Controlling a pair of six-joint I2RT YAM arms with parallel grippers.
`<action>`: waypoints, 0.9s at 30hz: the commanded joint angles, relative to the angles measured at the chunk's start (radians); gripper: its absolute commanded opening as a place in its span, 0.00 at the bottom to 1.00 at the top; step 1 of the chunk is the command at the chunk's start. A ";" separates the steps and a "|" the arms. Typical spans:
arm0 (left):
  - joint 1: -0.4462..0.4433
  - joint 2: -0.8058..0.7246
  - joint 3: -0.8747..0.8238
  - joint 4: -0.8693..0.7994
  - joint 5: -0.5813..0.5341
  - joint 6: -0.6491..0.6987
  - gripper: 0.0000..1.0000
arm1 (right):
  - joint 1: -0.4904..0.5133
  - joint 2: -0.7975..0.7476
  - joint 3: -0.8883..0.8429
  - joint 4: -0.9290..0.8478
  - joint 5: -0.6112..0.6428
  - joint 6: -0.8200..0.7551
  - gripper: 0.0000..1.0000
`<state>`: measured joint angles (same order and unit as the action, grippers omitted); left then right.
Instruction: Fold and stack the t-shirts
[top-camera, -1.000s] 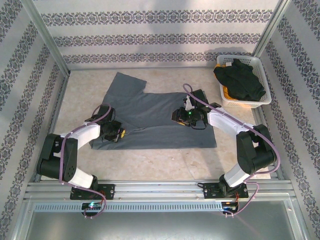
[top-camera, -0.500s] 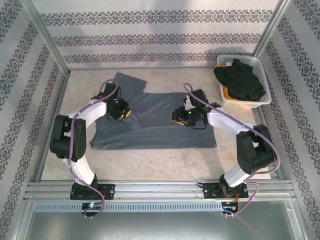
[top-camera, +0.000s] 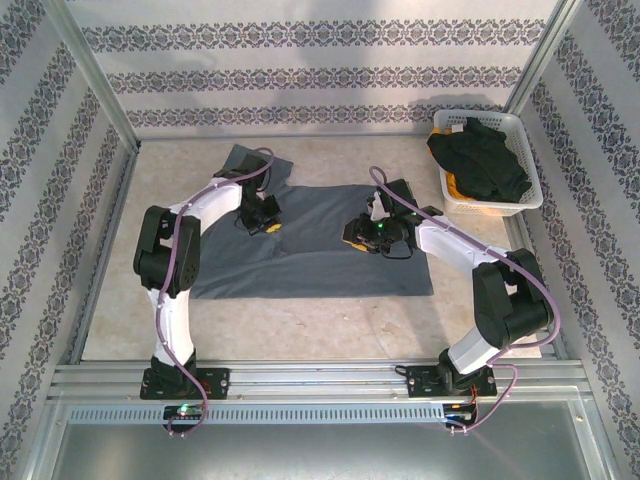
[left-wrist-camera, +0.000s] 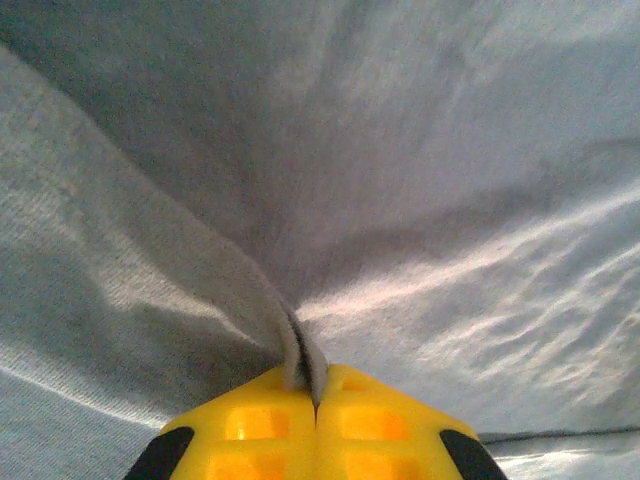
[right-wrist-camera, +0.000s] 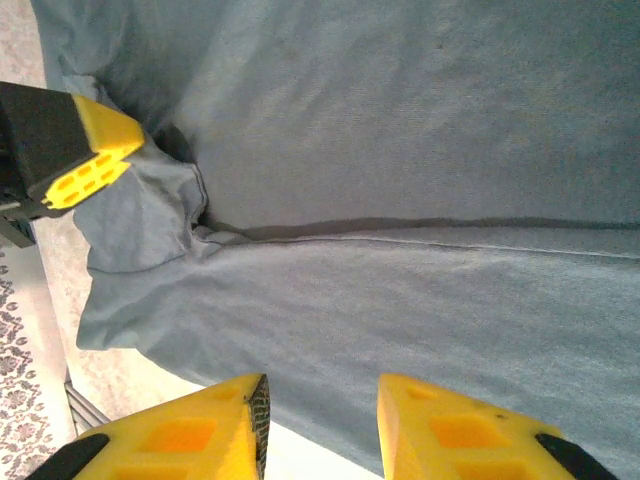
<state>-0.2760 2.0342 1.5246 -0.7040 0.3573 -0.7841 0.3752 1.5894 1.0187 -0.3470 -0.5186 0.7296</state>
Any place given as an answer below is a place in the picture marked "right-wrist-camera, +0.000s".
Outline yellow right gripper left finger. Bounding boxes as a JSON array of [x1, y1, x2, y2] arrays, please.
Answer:
[[24, 372, 272, 480]]

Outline aluminium frame rail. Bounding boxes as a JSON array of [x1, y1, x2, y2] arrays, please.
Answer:
[[63, 380, 112, 437]]

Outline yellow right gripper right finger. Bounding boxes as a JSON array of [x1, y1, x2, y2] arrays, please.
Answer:
[[376, 372, 619, 480]]

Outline blue t-shirt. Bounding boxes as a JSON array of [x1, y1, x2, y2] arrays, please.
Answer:
[[29, 0, 640, 480]]

